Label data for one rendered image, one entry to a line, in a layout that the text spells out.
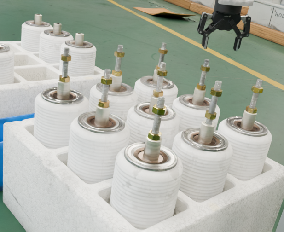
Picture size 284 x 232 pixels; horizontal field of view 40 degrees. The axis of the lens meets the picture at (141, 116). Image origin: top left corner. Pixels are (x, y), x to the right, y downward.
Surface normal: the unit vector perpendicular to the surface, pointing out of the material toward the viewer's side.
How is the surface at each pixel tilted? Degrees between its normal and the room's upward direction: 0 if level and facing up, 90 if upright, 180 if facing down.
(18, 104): 90
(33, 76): 90
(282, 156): 0
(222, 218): 90
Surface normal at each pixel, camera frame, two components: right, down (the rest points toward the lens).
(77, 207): -0.74, 0.16
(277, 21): -0.90, 0.04
